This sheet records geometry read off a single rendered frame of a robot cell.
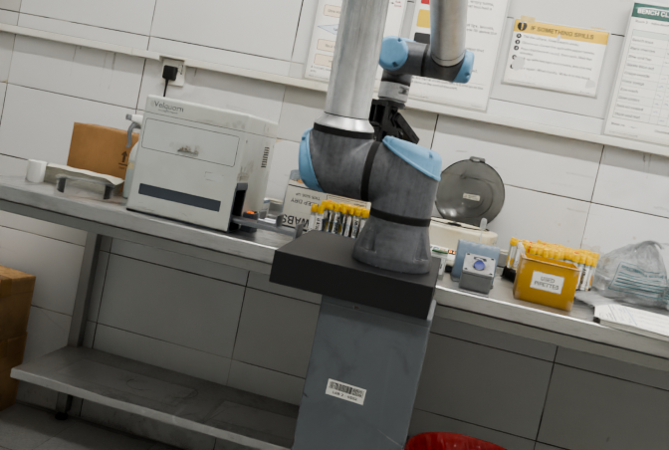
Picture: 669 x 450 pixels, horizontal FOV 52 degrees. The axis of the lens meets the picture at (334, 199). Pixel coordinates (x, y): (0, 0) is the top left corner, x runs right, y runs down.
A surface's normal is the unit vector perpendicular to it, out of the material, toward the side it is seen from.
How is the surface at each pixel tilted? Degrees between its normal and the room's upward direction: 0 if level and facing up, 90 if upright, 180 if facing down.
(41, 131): 90
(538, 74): 90
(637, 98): 94
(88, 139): 88
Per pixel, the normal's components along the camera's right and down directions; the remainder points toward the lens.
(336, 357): -0.19, 0.03
